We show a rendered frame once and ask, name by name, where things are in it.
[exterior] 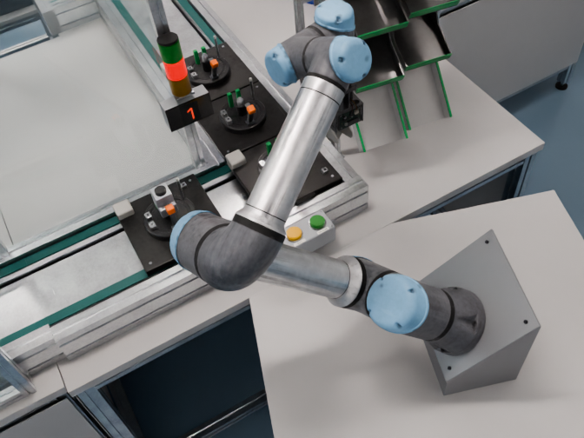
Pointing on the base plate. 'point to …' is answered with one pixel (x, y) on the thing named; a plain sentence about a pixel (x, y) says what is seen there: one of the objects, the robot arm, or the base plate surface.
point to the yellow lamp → (180, 87)
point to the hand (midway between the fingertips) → (333, 136)
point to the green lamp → (171, 54)
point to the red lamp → (175, 72)
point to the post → (193, 122)
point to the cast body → (160, 194)
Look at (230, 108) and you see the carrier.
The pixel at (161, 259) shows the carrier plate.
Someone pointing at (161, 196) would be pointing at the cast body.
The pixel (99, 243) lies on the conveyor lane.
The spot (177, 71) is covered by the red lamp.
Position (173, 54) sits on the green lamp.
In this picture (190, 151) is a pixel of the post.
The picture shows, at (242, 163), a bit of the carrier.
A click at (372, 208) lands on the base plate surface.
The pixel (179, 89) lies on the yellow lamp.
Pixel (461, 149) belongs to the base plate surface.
